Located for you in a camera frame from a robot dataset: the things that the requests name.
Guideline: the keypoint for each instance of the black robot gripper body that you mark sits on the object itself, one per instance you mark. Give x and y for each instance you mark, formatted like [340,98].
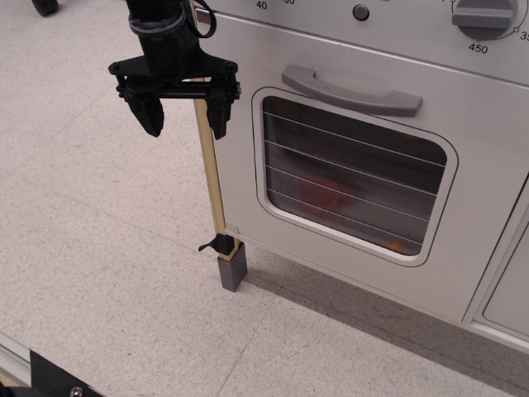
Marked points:
[175,66]

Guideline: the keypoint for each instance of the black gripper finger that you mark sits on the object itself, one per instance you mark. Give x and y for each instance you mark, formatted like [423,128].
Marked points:
[148,111]
[218,102]

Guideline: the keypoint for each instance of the white oven door with window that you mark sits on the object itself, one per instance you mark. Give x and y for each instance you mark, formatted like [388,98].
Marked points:
[334,150]

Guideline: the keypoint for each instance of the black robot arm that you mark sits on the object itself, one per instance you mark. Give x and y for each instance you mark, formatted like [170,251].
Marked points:
[163,18]

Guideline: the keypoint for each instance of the white toy kitchen oven body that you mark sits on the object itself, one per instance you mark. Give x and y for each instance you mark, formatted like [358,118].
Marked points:
[415,30]

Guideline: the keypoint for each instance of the black caster wheel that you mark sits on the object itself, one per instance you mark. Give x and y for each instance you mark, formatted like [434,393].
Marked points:
[46,7]

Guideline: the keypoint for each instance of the black tape piece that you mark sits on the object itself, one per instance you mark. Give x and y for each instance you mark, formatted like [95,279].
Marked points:
[221,243]

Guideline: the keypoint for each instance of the wooden leg with grey foot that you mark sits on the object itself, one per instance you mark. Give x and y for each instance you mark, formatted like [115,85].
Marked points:
[232,268]

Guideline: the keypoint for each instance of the orange toy chicken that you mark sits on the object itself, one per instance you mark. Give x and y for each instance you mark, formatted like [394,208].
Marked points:
[397,245]

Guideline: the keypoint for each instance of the grey temperature knob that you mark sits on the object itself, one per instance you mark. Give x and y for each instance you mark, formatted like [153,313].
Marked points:
[484,20]

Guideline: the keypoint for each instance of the white cabinet door right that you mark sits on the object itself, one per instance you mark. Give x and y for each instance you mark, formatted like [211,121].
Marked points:
[505,304]

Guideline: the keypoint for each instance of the aluminium rail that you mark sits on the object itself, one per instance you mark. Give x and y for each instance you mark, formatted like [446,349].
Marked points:
[15,362]

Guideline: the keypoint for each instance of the black base plate with screw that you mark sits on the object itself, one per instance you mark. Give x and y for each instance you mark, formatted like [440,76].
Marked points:
[48,379]

